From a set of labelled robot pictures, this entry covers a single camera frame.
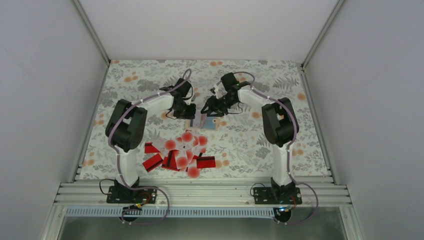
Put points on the aluminium rail frame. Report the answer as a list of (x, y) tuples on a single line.
[(330, 203)]

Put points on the pile of red white cards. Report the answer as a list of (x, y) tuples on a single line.
[(186, 153)]

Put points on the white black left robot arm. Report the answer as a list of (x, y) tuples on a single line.
[(126, 127)]

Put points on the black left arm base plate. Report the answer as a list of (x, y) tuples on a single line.
[(126, 196)]

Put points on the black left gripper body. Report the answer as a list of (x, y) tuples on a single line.
[(183, 112)]

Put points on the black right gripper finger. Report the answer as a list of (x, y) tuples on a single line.
[(216, 112), (210, 102)]

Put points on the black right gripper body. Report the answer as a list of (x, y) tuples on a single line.
[(225, 102)]

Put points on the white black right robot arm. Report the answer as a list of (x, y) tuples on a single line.
[(280, 126)]

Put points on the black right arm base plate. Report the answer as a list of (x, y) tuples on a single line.
[(277, 195)]

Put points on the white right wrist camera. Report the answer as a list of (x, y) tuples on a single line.
[(215, 90)]

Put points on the floral patterned table mat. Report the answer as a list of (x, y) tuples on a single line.
[(239, 144)]

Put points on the slotted grey cable duct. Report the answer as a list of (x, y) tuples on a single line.
[(176, 212)]

